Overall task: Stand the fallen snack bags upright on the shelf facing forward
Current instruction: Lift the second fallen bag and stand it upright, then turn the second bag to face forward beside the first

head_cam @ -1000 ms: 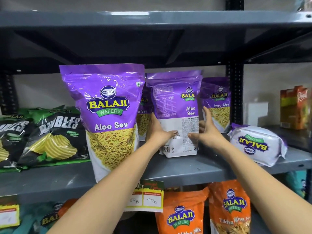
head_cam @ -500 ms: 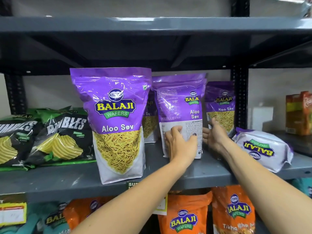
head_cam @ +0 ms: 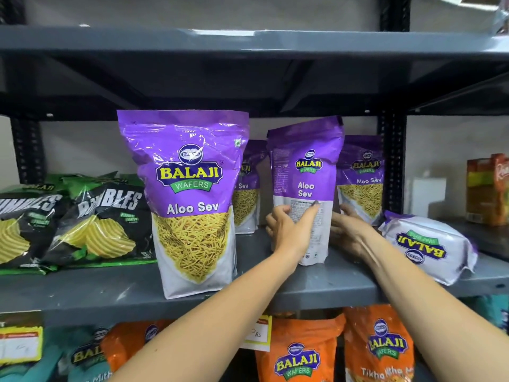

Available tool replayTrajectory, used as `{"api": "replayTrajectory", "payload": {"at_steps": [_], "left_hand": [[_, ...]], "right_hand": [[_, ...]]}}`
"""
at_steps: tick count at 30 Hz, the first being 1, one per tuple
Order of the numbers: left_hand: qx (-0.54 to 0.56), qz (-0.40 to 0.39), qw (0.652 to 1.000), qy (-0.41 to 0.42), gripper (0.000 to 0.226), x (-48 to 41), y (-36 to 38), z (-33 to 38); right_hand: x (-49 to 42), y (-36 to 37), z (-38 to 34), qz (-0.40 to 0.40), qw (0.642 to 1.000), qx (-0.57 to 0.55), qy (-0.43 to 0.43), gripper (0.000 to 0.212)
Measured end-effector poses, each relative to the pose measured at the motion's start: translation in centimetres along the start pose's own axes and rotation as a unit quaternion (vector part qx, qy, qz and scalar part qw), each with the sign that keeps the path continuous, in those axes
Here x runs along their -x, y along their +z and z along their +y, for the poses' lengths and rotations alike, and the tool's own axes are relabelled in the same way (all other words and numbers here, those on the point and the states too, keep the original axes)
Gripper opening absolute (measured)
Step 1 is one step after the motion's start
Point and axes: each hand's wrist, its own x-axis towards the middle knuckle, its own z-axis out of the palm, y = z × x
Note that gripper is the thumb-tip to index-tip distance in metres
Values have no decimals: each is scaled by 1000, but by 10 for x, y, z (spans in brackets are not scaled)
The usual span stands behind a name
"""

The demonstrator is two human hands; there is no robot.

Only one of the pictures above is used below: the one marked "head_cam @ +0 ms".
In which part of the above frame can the person's right hand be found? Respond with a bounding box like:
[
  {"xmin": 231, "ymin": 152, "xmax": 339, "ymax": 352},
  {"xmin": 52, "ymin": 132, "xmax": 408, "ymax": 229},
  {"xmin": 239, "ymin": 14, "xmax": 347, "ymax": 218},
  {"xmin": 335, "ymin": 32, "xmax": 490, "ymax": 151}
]
[{"xmin": 330, "ymin": 203, "xmax": 385, "ymax": 263}]

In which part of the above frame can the person's left hand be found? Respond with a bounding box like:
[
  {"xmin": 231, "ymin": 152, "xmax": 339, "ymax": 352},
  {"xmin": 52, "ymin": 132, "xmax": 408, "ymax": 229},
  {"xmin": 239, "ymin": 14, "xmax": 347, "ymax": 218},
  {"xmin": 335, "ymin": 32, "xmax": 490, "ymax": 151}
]
[{"xmin": 265, "ymin": 203, "xmax": 321, "ymax": 271}]

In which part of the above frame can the person's left forearm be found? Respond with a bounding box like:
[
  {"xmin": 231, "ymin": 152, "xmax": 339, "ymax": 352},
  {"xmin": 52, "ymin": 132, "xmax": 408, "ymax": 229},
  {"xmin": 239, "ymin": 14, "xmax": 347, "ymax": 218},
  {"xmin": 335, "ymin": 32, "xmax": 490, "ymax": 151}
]
[{"xmin": 107, "ymin": 250, "xmax": 300, "ymax": 382}]

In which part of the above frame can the person's right forearm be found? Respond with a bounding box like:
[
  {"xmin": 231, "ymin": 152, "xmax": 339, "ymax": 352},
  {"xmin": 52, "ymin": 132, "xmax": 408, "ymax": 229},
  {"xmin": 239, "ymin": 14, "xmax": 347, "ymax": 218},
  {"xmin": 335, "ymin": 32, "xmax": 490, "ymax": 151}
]
[{"xmin": 365, "ymin": 236, "xmax": 509, "ymax": 382}]

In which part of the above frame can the white box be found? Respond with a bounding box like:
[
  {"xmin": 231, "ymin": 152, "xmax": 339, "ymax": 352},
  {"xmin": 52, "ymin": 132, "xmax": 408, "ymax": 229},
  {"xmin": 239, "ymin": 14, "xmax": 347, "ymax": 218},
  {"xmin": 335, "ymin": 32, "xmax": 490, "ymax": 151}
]
[{"xmin": 413, "ymin": 177, "xmax": 447, "ymax": 219}]

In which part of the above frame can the purple white snack pouch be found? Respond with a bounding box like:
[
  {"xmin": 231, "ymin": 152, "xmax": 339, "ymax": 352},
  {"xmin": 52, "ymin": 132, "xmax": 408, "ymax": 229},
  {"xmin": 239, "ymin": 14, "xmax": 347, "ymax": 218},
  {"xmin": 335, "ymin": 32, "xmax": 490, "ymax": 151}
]
[{"xmin": 377, "ymin": 210, "xmax": 479, "ymax": 286}]

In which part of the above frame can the yellow white price tag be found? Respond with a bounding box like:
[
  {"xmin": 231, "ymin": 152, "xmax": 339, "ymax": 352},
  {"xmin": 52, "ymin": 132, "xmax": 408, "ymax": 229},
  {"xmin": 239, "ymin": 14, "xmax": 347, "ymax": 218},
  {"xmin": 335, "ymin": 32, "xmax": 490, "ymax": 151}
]
[
  {"xmin": 240, "ymin": 315, "xmax": 273, "ymax": 352},
  {"xmin": 0, "ymin": 325, "xmax": 44, "ymax": 365}
]

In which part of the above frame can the orange snack pouch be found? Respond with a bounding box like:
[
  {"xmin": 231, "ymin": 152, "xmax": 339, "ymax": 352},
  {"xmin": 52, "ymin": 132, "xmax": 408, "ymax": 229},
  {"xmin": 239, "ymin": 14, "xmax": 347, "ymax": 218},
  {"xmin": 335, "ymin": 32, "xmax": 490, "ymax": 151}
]
[
  {"xmin": 344, "ymin": 305, "xmax": 416, "ymax": 382},
  {"xmin": 100, "ymin": 320, "xmax": 176, "ymax": 371},
  {"xmin": 254, "ymin": 313, "xmax": 347, "ymax": 382}
]

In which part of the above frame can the large purple snack pouch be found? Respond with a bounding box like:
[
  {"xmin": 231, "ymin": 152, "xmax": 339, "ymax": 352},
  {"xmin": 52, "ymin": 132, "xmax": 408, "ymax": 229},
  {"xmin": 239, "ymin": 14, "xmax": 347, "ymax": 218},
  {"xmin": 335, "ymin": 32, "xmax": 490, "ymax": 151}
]
[{"xmin": 117, "ymin": 110, "xmax": 250, "ymax": 300}]

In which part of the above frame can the orange juice carton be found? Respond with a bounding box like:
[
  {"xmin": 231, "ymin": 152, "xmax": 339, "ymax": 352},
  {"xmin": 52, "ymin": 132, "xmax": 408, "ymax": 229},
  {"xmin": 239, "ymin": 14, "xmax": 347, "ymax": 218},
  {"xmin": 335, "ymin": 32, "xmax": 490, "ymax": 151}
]
[{"xmin": 466, "ymin": 153, "xmax": 509, "ymax": 227}]

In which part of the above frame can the teal snack pouch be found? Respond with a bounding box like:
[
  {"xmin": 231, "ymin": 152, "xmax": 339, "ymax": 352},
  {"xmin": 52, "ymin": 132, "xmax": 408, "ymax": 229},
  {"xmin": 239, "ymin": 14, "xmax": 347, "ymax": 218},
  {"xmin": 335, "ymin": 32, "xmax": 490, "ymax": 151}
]
[
  {"xmin": 59, "ymin": 325, "xmax": 120, "ymax": 382},
  {"xmin": 472, "ymin": 295, "xmax": 509, "ymax": 335}
]

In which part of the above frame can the grey metal shelving rack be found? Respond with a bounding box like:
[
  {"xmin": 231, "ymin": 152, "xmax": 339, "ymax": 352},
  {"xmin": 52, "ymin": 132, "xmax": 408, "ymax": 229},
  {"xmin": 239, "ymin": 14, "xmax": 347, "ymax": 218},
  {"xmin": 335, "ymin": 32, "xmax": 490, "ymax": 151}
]
[{"xmin": 0, "ymin": 0, "xmax": 509, "ymax": 382}]

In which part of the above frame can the black green chips bag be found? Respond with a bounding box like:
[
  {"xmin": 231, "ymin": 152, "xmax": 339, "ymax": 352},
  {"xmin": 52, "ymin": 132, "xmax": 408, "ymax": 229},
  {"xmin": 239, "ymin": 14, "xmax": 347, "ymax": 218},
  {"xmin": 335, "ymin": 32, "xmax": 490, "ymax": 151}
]
[
  {"xmin": 0, "ymin": 186, "xmax": 71, "ymax": 276},
  {"xmin": 43, "ymin": 176, "xmax": 157, "ymax": 269}
]

